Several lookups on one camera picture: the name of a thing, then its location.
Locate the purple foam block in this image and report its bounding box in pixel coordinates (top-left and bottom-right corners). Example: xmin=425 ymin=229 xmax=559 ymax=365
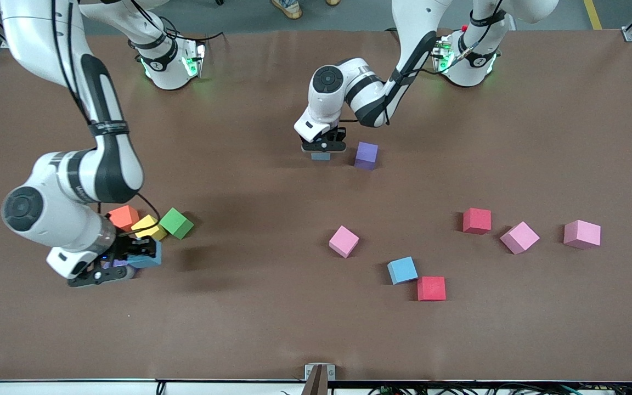
xmin=354 ymin=142 xmax=379 ymax=171
xmin=101 ymin=259 xmax=137 ymax=275

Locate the yellow foam block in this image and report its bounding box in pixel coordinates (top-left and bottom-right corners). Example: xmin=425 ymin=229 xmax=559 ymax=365
xmin=131 ymin=215 xmax=167 ymax=242

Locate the green foam block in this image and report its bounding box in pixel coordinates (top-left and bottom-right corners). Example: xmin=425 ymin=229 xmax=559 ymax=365
xmin=159 ymin=207 xmax=195 ymax=240

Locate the pink foam block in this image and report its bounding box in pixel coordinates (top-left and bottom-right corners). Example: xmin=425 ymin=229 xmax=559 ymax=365
xmin=329 ymin=225 xmax=360 ymax=258
xmin=500 ymin=221 xmax=540 ymax=255
xmin=563 ymin=220 xmax=602 ymax=250

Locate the orange foam block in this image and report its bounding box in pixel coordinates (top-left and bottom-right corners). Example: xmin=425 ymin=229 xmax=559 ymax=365
xmin=109 ymin=205 xmax=140 ymax=232

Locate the red foam block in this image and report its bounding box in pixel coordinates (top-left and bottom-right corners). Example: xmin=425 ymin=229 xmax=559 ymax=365
xmin=417 ymin=276 xmax=447 ymax=302
xmin=463 ymin=208 xmax=492 ymax=235

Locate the metal table edge bracket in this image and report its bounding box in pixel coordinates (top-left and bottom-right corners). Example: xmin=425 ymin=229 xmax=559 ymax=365
xmin=301 ymin=364 xmax=336 ymax=395

